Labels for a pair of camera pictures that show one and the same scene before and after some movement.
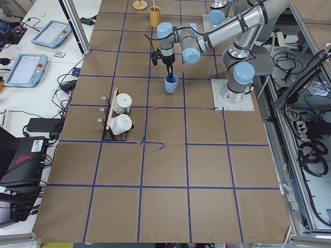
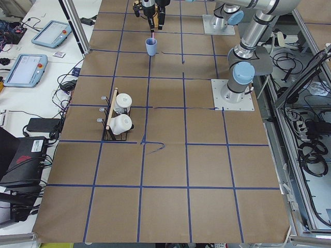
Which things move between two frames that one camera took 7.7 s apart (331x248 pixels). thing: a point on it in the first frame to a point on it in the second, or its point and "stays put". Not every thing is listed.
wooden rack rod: [116, 91] stays put
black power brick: [44, 125] stays put
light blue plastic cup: [170, 83] to [151, 48]
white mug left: [123, 100] stays put
